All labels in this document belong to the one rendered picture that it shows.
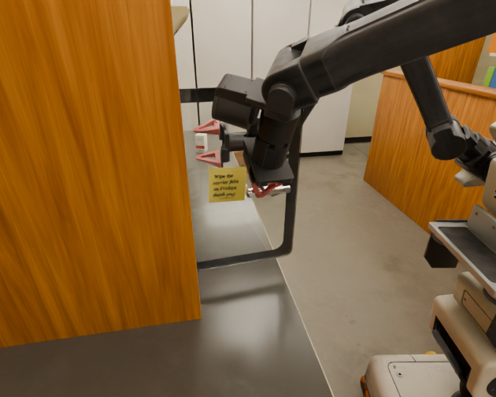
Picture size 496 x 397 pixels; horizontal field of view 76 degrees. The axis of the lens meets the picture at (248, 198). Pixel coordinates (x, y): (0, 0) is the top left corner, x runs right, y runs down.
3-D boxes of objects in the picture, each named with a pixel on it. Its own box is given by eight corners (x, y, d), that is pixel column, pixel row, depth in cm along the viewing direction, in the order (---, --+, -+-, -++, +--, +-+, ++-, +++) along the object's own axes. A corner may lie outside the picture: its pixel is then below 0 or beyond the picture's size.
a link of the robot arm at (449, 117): (407, -25, 56) (401, -37, 63) (335, 21, 64) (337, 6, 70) (471, 153, 77) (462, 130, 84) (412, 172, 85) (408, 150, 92)
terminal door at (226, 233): (164, 275, 71) (135, 90, 52) (290, 253, 78) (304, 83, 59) (164, 277, 70) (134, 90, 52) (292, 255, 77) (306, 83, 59)
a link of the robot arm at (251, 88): (297, 93, 37) (312, 54, 42) (207, 64, 38) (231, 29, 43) (277, 157, 47) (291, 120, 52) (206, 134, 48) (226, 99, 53)
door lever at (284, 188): (241, 189, 65) (240, 178, 64) (283, 184, 67) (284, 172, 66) (247, 202, 61) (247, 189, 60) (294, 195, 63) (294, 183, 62)
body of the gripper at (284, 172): (255, 189, 52) (264, 157, 46) (242, 145, 58) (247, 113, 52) (292, 185, 54) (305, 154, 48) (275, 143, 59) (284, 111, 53)
